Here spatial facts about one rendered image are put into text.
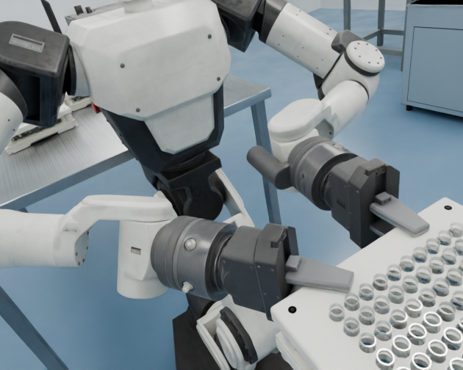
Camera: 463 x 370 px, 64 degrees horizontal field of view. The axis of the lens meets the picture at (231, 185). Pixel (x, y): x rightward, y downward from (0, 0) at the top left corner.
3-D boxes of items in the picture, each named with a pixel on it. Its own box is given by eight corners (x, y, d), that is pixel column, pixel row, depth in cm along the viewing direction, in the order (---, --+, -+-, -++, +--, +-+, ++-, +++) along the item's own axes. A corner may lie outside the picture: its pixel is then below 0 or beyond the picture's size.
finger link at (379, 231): (432, 241, 39) (389, 213, 44) (408, 254, 39) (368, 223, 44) (431, 252, 40) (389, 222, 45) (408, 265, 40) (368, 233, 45)
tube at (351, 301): (361, 345, 37) (362, 299, 32) (351, 353, 36) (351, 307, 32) (350, 335, 38) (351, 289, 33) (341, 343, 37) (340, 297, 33)
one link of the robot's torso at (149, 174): (146, 189, 108) (126, 136, 98) (185, 170, 112) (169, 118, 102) (187, 239, 87) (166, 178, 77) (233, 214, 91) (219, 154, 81)
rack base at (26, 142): (-5, 136, 140) (-8, 131, 138) (58, 111, 150) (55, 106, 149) (9, 155, 123) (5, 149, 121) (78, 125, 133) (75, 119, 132)
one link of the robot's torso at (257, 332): (234, 360, 94) (149, 198, 95) (288, 322, 100) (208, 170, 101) (254, 379, 79) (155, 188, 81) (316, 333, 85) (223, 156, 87)
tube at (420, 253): (422, 299, 39) (431, 252, 35) (414, 306, 39) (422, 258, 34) (411, 291, 40) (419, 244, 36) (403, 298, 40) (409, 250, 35)
